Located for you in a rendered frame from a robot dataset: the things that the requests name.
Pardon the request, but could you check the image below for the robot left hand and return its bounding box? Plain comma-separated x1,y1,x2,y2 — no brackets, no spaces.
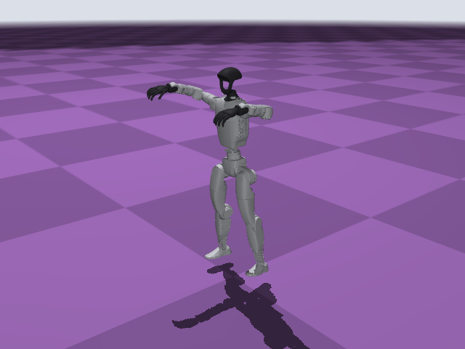
214,105,248,127

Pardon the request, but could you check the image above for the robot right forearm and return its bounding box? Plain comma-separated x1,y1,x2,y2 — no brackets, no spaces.
170,82,203,96

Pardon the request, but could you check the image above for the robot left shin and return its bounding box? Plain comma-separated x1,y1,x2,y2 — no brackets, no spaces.
246,217,264,266

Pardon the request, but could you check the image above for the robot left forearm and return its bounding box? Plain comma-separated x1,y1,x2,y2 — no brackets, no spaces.
239,103,271,117

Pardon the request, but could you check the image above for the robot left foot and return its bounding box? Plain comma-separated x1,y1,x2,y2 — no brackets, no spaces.
246,263,268,277

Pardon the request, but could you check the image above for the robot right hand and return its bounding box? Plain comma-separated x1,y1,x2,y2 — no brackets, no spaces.
147,84,178,101

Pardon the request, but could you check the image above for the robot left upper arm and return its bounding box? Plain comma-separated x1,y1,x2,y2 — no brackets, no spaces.
240,103,273,119

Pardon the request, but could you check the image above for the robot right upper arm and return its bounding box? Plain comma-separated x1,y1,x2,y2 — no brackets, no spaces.
192,90,219,111

